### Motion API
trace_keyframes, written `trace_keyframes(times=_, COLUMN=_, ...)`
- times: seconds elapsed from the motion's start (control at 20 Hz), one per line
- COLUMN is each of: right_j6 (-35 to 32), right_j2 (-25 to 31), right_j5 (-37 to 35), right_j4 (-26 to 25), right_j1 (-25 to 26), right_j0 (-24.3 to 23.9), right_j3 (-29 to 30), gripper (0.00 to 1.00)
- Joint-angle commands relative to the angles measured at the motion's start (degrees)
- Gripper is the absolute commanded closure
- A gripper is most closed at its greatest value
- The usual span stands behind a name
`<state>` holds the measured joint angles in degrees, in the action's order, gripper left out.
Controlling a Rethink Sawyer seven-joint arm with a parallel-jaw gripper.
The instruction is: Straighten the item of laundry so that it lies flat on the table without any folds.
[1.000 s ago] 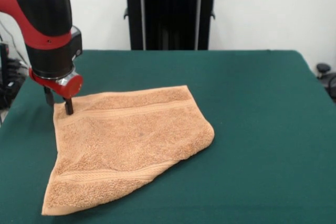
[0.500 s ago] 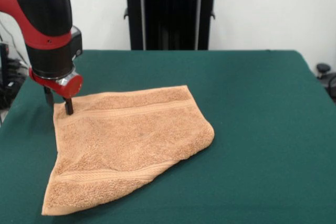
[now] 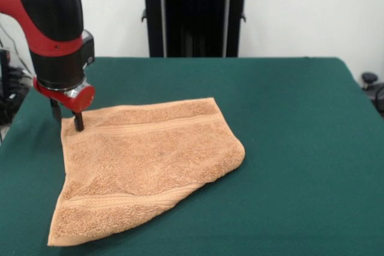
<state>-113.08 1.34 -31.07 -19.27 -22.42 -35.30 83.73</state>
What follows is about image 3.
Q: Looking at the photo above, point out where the grey cable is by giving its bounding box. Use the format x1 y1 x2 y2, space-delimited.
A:
0 23 33 77

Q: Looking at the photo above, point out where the black equipment pile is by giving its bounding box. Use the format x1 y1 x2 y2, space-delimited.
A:
0 67 34 125

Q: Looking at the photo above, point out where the black upright device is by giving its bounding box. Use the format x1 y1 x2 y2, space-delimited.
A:
0 48 12 103

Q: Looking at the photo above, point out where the orange terry towel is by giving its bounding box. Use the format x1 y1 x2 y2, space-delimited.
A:
47 97 247 247

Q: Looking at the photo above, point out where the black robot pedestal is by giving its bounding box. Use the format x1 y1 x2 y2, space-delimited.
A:
131 0 259 58

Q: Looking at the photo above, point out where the dark green table cloth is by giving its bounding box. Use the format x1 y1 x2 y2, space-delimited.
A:
0 56 384 256

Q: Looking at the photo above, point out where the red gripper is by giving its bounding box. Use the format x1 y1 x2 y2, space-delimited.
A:
32 76 97 132

